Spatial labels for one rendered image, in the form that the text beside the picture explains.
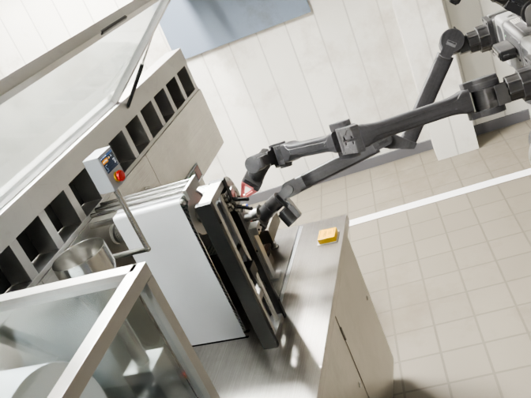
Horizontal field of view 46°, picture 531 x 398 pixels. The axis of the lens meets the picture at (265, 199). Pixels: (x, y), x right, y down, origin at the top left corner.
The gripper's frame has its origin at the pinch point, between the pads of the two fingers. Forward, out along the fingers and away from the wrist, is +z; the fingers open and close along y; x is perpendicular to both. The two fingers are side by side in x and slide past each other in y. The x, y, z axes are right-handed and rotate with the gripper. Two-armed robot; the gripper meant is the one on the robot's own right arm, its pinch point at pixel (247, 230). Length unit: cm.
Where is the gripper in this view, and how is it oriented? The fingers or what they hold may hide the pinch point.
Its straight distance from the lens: 236.0
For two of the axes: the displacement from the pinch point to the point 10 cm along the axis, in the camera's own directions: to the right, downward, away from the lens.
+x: -7.7, -6.1, -1.8
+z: -6.1, 6.2, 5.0
